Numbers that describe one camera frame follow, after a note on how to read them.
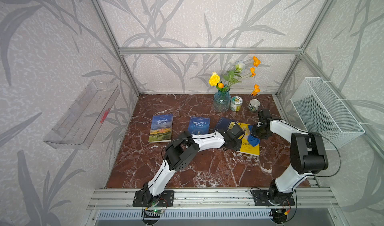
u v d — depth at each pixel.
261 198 0.73
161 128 0.99
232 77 0.94
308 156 0.47
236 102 1.05
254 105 1.08
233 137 0.72
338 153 0.45
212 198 0.75
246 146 0.91
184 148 0.57
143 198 0.65
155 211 0.71
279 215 0.72
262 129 0.73
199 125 1.00
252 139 0.91
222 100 1.02
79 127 0.69
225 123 1.02
